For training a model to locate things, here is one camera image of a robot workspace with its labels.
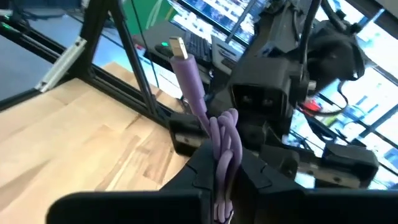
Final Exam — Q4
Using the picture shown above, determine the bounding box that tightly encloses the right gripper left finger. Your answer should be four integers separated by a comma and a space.
46, 139, 218, 224

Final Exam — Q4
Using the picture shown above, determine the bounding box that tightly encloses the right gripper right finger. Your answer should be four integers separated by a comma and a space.
233, 148, 398, 224

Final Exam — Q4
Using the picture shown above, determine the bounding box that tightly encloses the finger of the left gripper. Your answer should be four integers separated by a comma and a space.
260, 144, 301, 180
239, 119, 266, 156

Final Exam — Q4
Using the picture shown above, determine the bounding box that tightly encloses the purple USB cable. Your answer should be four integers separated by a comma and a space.
169, 36, 243, 224

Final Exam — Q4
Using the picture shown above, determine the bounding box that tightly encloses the black computer mouse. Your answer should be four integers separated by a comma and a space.
154, 41, 175, 59

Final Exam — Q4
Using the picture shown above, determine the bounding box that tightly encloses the black keyboard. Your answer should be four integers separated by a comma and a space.
185, 30, 214, 65

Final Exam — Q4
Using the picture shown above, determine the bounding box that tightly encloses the grey desk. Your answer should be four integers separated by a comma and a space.
133, 18, 246, 91

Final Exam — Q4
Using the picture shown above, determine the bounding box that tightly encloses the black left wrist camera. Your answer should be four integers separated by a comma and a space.
230, 57, 293, 121

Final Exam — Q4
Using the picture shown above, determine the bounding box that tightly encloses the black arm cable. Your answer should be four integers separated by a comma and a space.
297, 0, 351, 118

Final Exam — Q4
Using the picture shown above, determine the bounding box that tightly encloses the black table frame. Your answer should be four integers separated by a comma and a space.
0, 0, 184, 128

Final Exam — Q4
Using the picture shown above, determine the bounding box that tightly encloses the silver frame bracket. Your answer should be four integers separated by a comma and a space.
35, 36, 88, 93

